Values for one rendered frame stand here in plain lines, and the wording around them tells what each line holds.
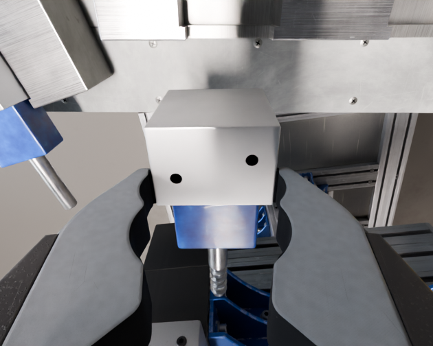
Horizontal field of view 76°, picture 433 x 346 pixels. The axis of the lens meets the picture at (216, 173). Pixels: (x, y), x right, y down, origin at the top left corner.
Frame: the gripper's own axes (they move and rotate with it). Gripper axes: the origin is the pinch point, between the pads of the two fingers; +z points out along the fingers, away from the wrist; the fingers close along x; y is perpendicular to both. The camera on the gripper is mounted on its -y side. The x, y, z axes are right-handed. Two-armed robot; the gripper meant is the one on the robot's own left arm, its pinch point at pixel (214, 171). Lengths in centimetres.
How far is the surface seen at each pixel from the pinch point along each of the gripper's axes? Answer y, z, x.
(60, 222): 84, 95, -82
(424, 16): -5.4, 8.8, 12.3
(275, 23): -5.2, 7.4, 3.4
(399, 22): -5.1, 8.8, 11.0
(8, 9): -6.3, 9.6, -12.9
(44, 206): 74, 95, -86
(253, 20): -5.4, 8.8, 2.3
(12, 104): -0.8, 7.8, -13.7
